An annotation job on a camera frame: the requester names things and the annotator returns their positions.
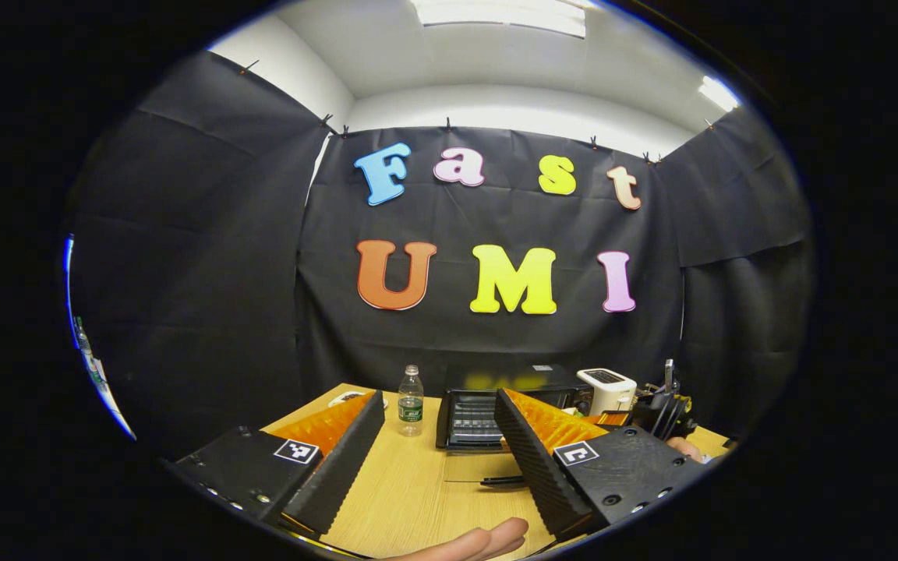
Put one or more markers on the clear plastic water bottle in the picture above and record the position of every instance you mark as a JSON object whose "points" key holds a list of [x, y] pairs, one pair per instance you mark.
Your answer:
{"points": [[410, 405]]}

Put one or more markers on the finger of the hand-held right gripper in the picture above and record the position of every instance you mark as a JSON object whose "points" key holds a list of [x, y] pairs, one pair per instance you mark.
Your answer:
{"points": [[609, 419]]}

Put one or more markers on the small white snack dish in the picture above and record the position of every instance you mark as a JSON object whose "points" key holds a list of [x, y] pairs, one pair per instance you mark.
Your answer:
{"points": [[344, 398]]}

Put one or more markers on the white toaster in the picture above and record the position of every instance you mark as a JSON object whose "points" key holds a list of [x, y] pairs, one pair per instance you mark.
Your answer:
{"points": [[609, 387]]}

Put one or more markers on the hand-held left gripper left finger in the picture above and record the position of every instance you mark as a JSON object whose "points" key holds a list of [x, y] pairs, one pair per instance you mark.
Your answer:
{"points": [[340, 467]]}

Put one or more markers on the small ceiling light panel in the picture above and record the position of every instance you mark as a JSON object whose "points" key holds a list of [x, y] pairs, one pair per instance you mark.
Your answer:
{"points": [[718, 93]]}

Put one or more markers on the black electric oven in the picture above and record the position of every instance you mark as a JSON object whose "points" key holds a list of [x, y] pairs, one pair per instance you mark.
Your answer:
{"points": [[468, 421]]}

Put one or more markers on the black backdrop cloth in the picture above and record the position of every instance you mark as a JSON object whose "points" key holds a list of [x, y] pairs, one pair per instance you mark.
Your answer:
{"points": [[223, 273]]}

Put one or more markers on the large ceiling light panel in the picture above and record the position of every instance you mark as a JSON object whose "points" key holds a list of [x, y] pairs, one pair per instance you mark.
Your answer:
{"points": [[500, 15]]}

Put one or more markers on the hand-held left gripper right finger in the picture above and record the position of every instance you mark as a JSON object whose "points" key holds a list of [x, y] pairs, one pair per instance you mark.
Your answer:
{"points": [[535, 467]]}

